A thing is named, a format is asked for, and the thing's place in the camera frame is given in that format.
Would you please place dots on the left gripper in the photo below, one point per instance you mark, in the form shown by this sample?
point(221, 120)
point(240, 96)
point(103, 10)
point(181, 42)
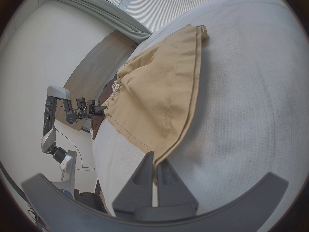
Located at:
point(89, 111)

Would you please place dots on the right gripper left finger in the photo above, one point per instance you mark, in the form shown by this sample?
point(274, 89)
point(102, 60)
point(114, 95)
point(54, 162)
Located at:
point(135, 197)

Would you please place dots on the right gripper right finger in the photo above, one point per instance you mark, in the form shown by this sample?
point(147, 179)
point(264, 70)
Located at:
point(177, 197)

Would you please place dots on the tan shorts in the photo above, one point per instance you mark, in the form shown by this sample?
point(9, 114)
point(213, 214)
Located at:
point(157, 93)

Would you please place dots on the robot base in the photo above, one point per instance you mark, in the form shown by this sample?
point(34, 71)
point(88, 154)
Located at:
point(68, 163)

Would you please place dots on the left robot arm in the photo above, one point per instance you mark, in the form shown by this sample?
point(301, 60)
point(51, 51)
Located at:
point(59, 92)

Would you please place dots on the bed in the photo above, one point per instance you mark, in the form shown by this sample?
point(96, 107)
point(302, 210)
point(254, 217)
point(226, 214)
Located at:
point(241, 105)

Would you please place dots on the brown garment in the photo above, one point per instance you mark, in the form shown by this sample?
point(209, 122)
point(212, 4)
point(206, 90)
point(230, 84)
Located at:
point(96, 127)

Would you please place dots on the grey-green curtain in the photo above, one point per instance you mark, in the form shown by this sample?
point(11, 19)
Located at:
point(108, 11)

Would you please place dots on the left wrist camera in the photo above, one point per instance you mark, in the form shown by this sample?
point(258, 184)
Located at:
point(91, 102)

